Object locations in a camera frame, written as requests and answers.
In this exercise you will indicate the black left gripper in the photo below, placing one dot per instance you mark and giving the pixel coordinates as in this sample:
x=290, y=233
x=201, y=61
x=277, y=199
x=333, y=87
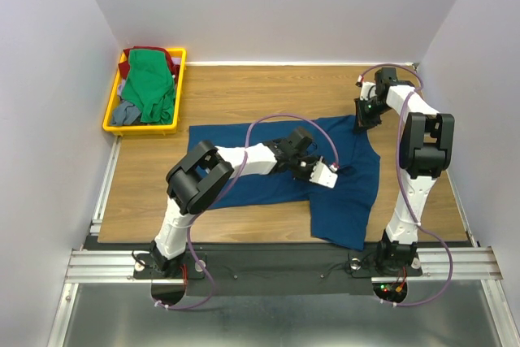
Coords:
x=313, y=162

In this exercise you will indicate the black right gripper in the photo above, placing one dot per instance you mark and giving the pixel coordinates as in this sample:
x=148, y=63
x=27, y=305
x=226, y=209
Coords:
x=362, y=122

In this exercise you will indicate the blue t shirt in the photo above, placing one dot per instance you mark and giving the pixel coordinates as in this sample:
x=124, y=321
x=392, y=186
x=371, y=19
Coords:
x=339, y=215

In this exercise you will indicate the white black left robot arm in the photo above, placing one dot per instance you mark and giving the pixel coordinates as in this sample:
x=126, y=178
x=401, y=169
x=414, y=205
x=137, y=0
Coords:
x=199, y=178

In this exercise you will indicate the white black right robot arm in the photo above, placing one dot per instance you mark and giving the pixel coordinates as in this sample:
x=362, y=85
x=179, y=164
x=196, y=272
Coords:
x=423, y=152

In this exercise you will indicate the yellow plastic bin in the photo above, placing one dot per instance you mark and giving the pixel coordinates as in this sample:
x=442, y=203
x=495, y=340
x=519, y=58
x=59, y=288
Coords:
x=179, y=54

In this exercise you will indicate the green t shirt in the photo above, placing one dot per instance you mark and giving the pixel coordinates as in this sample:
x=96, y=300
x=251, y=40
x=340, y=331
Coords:
x=150, y=86

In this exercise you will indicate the grey t shirt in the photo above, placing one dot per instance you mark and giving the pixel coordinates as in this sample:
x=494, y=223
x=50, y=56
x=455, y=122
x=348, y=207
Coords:
x=125, y=114

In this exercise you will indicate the red t shirt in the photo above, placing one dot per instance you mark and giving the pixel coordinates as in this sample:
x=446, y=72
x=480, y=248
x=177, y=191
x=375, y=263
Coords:
x=172, y=62

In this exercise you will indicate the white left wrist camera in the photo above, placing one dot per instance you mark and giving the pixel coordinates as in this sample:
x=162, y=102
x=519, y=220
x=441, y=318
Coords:
x=324, y=175

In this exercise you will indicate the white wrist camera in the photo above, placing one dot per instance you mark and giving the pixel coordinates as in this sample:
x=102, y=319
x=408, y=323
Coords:
x=324, y=175
x=368, y=89

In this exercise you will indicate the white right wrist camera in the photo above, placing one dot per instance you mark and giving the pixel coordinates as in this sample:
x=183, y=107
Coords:
x=368, y=89

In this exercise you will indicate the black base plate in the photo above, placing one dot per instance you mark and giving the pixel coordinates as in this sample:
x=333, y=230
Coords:
x=268, y=270

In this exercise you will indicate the aluminium frame rail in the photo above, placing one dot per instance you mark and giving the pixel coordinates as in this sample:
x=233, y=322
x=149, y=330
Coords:
x=105, y=266

